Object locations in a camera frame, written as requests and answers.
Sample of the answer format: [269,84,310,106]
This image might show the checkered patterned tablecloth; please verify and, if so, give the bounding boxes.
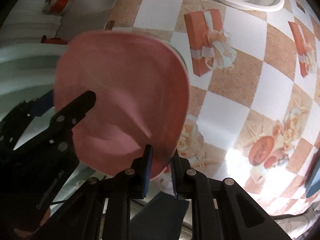
[75,0,320,217]

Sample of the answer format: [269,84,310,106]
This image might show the pink plastic plate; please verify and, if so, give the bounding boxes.
[54,30,190,179]

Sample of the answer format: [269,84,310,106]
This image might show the blue plastic plate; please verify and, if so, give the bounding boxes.
[305,170,320,198]

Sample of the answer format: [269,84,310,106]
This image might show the red round container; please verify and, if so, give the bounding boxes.
[43,0,72,16]

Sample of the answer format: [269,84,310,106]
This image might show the green plastic plate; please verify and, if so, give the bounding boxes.
[171,46,188,72]

